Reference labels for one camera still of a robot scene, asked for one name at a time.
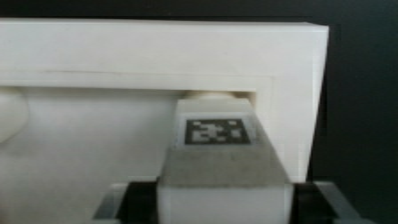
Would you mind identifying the white square tabletop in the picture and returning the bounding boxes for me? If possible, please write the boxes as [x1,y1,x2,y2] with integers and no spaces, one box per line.
[0,77,272,224]

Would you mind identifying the white table leg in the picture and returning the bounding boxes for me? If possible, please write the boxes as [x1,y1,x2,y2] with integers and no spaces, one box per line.
[156,92,293,224]

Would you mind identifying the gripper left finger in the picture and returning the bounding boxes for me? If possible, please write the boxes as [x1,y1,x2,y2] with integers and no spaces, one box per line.
[94,181,158,224]

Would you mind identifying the white fence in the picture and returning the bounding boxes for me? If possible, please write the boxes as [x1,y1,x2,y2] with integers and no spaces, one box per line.
[0,19,329,86]
[266,27,329,182]

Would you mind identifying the white front fence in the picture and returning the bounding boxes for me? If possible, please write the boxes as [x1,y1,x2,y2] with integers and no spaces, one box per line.
[0,19,329,86]

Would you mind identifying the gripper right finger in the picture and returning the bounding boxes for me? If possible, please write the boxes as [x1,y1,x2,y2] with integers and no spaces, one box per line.
[290,181,373,224]

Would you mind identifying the white right fence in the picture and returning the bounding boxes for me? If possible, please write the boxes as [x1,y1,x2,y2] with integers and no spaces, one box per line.
[266,27,329,182]

